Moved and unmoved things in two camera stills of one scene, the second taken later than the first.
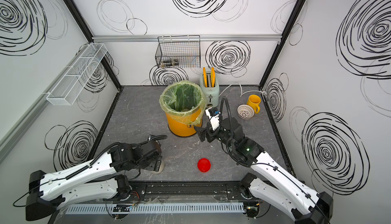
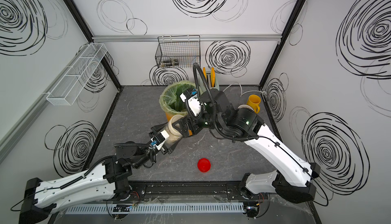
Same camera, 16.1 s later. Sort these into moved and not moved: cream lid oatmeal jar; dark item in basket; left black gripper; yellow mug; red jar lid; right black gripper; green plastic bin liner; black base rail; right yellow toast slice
Moved: right black gripper; left black gripper; cream lid oatmeal jar
Not moved: right yellow toast slice; dark item in basket; black base rail; yellow mug; green plastic bin liner; red jar lid
